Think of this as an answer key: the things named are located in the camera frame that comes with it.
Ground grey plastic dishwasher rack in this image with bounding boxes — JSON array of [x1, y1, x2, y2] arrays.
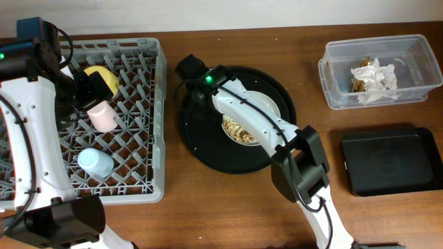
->
[[1, 38, 167, 210]]

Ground clear plastic bin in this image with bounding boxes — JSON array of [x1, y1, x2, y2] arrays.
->
[[318, 35, 442, 110]]

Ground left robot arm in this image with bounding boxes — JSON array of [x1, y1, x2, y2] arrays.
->
[[1, 17, 134, 248]]

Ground pink cup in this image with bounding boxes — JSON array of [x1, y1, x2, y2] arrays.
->
[[87, 100, 118, 133]]

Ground white napkin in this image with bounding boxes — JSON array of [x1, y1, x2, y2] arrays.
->
[[350, 58, 399, 104]]

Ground light blue cup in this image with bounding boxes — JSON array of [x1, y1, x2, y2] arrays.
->
[[78, 148, 114, 178]]

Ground grey plate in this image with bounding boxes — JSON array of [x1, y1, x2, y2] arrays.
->
[[221, 91, 281, 147]]

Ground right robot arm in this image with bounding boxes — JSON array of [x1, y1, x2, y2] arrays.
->
[[175, 55, 362, 248]]

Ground round black tray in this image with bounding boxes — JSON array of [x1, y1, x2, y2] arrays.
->
[[178, 66, 296, 174]]

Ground black rectangular bin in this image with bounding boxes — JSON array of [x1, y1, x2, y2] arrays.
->
[[341, 127, 442, 197]]

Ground food scraps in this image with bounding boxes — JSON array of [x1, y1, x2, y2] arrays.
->
[[222, 115, 257, 145]]

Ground yellow bowl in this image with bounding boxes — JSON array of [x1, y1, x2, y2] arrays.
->
[[84, 66, 120, 97]]

